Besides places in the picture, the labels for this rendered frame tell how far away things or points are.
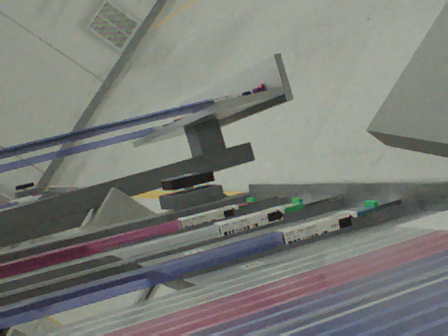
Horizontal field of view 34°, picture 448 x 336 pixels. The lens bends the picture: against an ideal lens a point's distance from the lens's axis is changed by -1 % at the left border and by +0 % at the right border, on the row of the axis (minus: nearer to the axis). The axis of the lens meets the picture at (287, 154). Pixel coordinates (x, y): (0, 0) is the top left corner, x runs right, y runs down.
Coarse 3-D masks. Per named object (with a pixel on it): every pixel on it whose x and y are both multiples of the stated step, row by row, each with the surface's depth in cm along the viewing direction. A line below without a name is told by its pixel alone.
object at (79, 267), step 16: (288, 208) 63; (160, 240) 58; (176, 240) 58; (192, 240) 59; (96, 256) 56; (112, 256) 56; (128, 256) 57; (144, 256) 57; (32, 272) 54; (48, 272) 54; (64, 272) 54; (80, 272) 55; (0, 288) 52; (16, 288) 53; (32, 288) 53
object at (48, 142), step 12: (180, 108) 95; (192, 108) 95; (120, 120) 90; (132, 120) 91; (144, 120) 92; (156, 120) 93; (72, 132) 87; (84, 132) 88; (96, 132) 89; (108, 132) 90; (24, 144) 84; (36, 144) 85; (48, 144) 86; (60, 144) 87; (0, 156) 83; (12, 156) 84
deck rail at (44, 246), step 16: (192, 208) 80; (208, 208) 80; (112, 224) 77; (128, 224) 76; (144, 224) 77; (48, 240) 74; (64, 240) 73; (80, 240) 74; (0, 256) 71; (16, 256) 71; (96, 272) 75; (112, 272) 75; (48, 288) 72; (64, 288) 73; (0, 304) 70
